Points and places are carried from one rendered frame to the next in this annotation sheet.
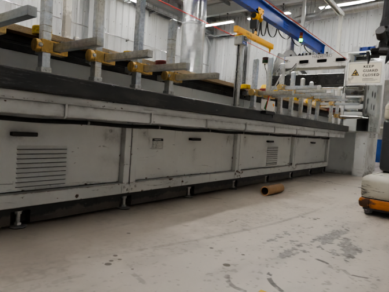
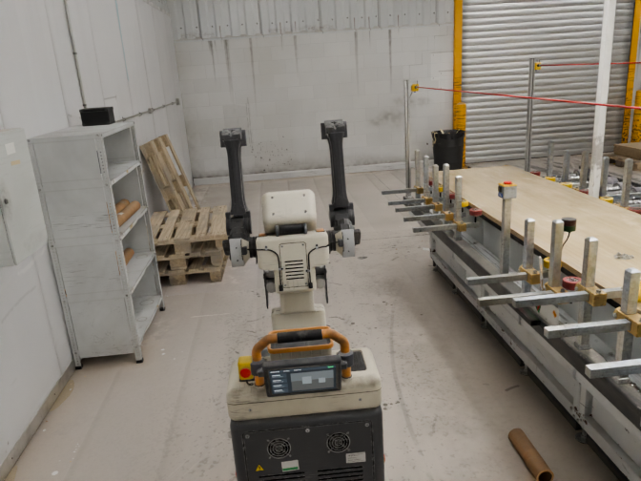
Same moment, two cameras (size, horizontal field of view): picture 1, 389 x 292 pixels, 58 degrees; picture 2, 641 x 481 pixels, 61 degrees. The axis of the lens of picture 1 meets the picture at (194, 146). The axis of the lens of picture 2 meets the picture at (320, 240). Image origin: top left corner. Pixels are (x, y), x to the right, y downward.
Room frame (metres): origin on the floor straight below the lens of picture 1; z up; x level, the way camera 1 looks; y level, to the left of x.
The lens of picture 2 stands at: (3.96, -2.82, 1.84)
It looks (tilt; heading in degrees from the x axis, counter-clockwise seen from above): 17 degrees down; 138
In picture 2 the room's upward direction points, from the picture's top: 4 degrees counter-clockwise
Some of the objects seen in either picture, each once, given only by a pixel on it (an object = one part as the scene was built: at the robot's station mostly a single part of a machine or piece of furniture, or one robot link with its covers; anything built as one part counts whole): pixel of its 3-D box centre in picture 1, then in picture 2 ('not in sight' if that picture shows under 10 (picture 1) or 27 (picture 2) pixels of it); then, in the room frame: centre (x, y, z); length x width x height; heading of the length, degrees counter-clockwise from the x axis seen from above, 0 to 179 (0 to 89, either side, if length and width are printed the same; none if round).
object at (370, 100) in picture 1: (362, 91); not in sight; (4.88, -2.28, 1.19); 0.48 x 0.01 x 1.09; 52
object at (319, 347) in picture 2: not in sight; (300, 351); (2.59, -1.71, 0.87); 0.23 x 0.15 x 0.11; 51
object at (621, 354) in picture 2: (291, 96); (625, 333); (3.40, -0.91, 0.89); 0.04 x 0.04 x 0.48; 52
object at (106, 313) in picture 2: not in sight; (107, 239); (0.14, -1.41, 0.78); 0.90 x 0.45 x 1.55; 142
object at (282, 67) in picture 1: (281, 89); (586, 296); (3.20, -0.75, 0.93); 0.04 x 0.04 x 0.48; 52
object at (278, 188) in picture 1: (272, 189); (529, 454); (2.99, -0.70, 0.04); 0.30 x 0.08 x 0.08; 142
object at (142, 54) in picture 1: (116, 57); (424, 207); (1.60, 0.38, 0.81); 0.43 x 0.03 x 0.04; 52
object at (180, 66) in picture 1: (155, 68); (434, 217); (1.79, 0.23, 0.81); 0.43 x 0.03 x 0.04; 52
